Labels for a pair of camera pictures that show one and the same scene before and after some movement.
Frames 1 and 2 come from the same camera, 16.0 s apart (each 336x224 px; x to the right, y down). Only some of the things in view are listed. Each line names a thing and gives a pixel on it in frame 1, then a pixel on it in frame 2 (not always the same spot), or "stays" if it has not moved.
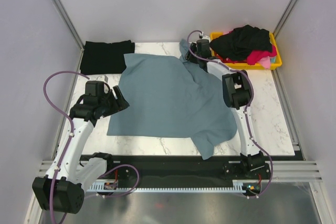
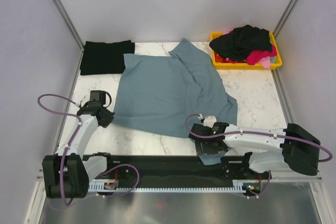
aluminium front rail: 282,170 stays
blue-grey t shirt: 170,97 stays
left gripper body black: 108,104 to 108,118
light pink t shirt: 265,62 stays
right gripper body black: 192,57 to 207,149
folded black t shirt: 101,57 stays
